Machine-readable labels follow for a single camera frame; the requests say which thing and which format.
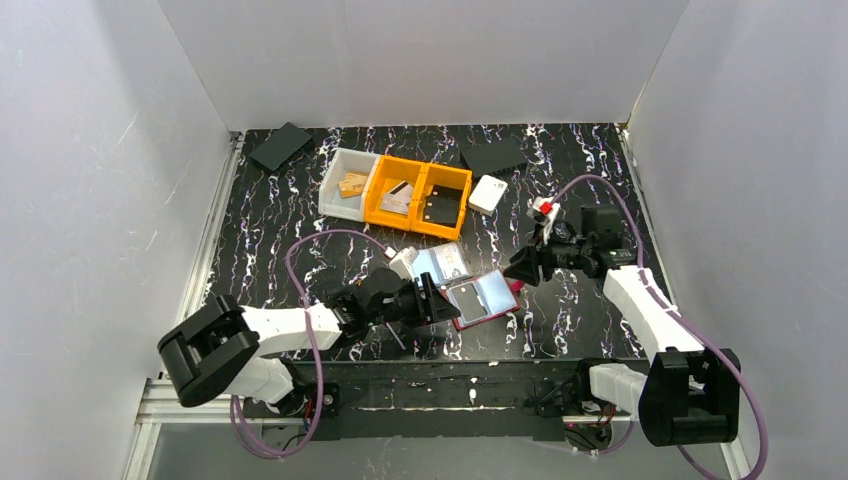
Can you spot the black flat box left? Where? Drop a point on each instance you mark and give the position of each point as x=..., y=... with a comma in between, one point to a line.
x=281, y=148

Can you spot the white plastic bin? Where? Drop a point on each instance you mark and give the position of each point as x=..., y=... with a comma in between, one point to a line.
x=330, y=203

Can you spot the yellow bin with black card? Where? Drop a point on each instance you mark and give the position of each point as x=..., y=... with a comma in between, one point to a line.
x=436, y=174

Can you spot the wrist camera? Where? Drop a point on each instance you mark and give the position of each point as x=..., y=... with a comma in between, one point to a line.
x=402, y=261
x=544, y=212

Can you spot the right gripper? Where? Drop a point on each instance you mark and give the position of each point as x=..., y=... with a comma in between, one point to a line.
x=542, y=258

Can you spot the yellow bin with silver card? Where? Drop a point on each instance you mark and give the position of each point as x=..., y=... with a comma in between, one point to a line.
x=389, y=172

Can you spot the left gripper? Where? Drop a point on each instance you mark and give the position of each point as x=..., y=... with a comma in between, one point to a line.
x=421, y=300

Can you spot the silver VIP card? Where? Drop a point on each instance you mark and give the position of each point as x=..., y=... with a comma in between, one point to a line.
x=397, y=199

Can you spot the white small box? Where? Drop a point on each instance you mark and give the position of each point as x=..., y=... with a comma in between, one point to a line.
x=487, y=194

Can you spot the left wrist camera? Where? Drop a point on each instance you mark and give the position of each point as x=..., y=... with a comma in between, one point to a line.
x=402, y=261

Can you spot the black flat box right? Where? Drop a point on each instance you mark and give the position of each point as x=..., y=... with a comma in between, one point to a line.
x=495, y=158

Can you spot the black VIP card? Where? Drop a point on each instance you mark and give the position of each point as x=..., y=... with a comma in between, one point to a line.
x=444, y=214
x=469, y=303

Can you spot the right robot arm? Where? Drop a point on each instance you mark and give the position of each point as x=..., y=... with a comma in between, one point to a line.
x=689, y=395

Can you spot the black flat box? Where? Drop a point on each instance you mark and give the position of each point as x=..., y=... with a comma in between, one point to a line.
x=281, y=148
x=495, y=158

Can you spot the gold card in white bin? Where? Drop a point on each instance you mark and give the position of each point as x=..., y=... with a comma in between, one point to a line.
x=354, y=180

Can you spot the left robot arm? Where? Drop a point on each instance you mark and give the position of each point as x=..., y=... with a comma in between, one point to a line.
x=226, y=348

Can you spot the gold card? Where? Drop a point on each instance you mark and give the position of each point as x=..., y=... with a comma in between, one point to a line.
x=345, y=193
x=354, y=180

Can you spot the black yellow screwdriver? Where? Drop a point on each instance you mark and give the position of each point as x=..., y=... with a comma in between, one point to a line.
x=396, y=336

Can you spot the red card holder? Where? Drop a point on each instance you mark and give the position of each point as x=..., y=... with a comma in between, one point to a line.
x=495, y=292

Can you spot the grey card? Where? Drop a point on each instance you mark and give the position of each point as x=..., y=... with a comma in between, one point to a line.
x=442, y=194

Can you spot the aluminium table rail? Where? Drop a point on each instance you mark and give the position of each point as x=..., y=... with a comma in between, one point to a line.
x=159, y=405

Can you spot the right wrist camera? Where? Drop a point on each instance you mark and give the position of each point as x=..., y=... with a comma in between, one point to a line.
x=544, y=212

